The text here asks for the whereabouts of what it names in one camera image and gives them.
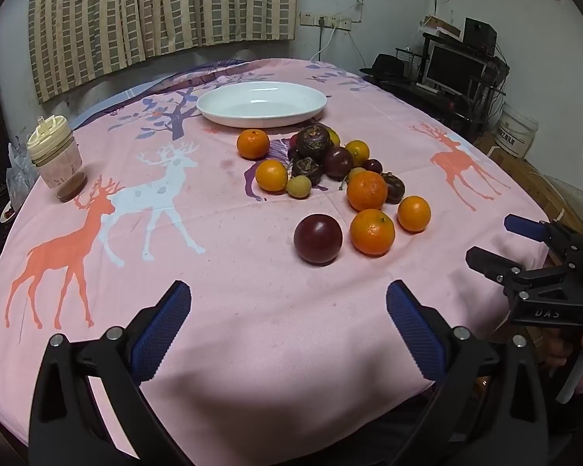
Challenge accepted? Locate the black hat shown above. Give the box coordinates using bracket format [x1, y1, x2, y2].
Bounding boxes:
[360, 53, 412, 82]

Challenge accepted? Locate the white power cable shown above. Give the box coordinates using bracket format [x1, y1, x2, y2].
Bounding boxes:
[308, 24, 337, 62]

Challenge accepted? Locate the white oval plate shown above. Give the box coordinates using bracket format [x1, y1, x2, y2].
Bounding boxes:
[196, 82, 328, 128]

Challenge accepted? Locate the smooth orange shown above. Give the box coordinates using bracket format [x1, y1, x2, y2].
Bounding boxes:
[397, 195, 431, 233]
[255, 159, 289, 192]
[344, 140, 370, 165]

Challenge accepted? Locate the person's right hand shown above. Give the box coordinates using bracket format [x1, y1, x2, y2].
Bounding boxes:
[537, 323, 583, 379]

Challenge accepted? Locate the small yellow longan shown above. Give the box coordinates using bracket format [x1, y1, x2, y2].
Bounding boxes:
[286, 175, 312, 200]

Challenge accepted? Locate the pink deer printed tablecloth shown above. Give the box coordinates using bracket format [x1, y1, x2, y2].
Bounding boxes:
[0, 58, 564, 452]

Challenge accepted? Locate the lidded plastic cup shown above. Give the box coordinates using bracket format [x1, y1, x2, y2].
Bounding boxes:
[28, 115, 88, 203]

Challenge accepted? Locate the clear plastic bag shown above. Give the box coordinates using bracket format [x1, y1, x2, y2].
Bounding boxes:
[6, 142, 38, 207]

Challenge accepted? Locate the large purple passion fruit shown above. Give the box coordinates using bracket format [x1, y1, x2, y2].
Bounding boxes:
[293, 214, 344, 266]

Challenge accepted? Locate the striped beige curtain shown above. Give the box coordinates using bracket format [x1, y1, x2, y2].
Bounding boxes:
[28, 0, 299, 104]

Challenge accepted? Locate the mandarin orange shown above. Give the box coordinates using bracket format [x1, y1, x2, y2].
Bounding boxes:
[350, 209, 396, 256]
[236, 129, 271, 160]
[346, 170, 388, 212]

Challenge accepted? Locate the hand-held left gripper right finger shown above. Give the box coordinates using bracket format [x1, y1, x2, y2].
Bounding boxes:
[386, 279, 552, 466]

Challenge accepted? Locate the white plastic bucket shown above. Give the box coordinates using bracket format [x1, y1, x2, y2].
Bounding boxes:
[496, 103, 539, 158]

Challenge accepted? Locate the dark desk rack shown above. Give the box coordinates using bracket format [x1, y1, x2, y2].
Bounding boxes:
[369, 31, 508, 141]

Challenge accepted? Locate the white rod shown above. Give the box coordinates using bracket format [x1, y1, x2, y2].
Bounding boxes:
[556, 349, 583, 403]

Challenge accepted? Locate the black speaker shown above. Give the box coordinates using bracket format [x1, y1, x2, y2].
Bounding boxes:
[463, 17, 497, 49]

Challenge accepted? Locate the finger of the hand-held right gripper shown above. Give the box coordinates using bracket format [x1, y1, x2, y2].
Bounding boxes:
[504, 214, 583, 265]
[465, 246, 571, 297]

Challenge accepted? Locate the computer monitor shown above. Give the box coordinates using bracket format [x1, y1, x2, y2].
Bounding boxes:
[425, 41, 489, 94]

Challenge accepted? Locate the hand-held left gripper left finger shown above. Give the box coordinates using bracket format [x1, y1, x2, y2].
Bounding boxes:
[28, 280, 192, 466]

